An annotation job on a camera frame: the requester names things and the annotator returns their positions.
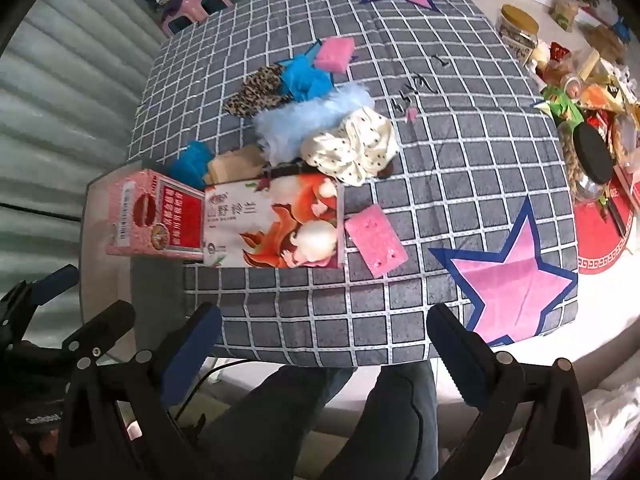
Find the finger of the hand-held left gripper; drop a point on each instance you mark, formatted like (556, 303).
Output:
(107, 317)
(55, 280)

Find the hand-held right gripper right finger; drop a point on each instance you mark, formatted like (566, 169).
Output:
(465, 365)

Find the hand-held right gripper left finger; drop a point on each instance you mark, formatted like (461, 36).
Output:
(192, 355)

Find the grey storage box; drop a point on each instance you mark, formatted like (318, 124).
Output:
(110, 285)

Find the pink sponge with holes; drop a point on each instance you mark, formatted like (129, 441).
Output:
(375, 240)

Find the blue fuzzy cloth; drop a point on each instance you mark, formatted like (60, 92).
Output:
(190, 165)
(305, 80)

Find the beige cloth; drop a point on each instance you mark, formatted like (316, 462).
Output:
(235, 165)

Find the white polka dot scrunchie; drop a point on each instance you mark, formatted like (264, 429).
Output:
(350, 150)

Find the light blue fluffy headband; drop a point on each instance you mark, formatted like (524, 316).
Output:
(300, 125)

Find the leopard print hair band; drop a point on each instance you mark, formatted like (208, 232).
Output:
(255, 92)

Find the smooth pink sponge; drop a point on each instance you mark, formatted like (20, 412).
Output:
(334, 54)

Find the person's dark blue jeans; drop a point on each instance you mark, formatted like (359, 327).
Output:
(280, 420)

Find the pink patterned carton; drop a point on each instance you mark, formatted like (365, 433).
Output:
(150, 210)

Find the white cloth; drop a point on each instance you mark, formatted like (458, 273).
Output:
(615, 420)

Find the pale green curtain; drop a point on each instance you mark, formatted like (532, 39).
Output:
(60, 110)

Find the red round mat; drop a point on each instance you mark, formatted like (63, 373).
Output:
(600, 240)

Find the grey checkered star blanket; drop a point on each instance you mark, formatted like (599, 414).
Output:
(450, 160)

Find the glass jar with black lid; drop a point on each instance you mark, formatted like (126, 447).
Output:
(592, 152)

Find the green snack packet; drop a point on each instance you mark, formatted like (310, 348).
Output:
(560, 102)

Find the pile of snack packets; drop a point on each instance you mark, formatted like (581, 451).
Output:
(600, 85)

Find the glass jar with gold lid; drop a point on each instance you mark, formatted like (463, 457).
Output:
(517, 30)

